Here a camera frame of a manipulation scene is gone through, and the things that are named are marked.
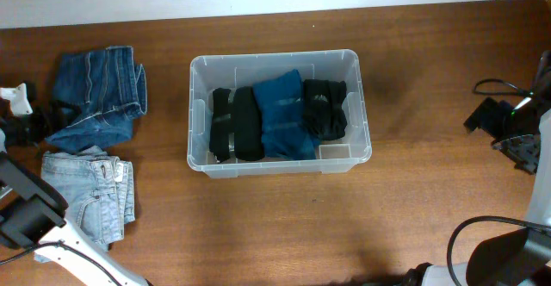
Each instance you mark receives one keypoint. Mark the light blue folded jeans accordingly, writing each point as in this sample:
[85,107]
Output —
[98,188]

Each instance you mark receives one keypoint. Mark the dark blue jeans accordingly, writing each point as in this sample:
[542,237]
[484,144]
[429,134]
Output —
[110,89]

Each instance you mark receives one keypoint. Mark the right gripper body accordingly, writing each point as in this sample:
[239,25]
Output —
[520,125]

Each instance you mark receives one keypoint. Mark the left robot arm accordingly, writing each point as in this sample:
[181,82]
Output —
[34,220]

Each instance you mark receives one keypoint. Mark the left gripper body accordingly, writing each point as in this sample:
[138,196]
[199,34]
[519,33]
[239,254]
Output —
[28,125]

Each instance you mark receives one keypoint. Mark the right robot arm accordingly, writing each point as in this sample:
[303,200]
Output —
[521,257]

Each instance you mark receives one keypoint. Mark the clear plastic storage container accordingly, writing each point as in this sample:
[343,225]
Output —
[209,72]

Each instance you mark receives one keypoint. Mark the blue garment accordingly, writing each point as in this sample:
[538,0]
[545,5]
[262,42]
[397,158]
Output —
[280,101]

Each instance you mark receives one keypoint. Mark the dark charcoal garment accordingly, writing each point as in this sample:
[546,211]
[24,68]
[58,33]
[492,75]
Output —
[323,113]

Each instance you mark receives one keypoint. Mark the black garment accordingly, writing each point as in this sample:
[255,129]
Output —
[236,128]

